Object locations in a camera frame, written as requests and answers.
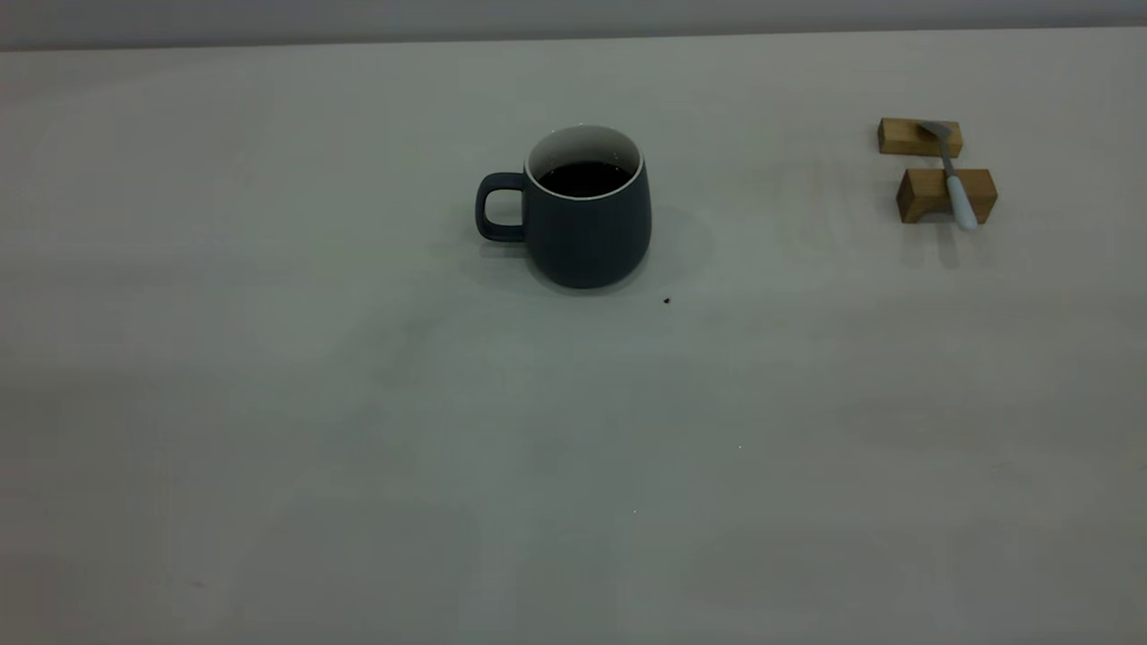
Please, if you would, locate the dark grey ceramic mug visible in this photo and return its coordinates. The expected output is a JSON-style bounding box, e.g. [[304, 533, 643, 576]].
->
[[475, 124, 653, 290]]

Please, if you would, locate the metal spoon with white handle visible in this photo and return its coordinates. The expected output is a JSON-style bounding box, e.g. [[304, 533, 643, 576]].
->
[[918, 120, 979, 232]]

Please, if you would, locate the arch shaped wooden block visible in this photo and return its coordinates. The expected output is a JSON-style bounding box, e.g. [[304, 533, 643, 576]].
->
[[897, 168, 998, 224]]

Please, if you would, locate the flat rectangular wooden block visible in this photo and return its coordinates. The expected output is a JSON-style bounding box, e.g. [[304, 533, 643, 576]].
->
[[878, 117, 964, 159]]

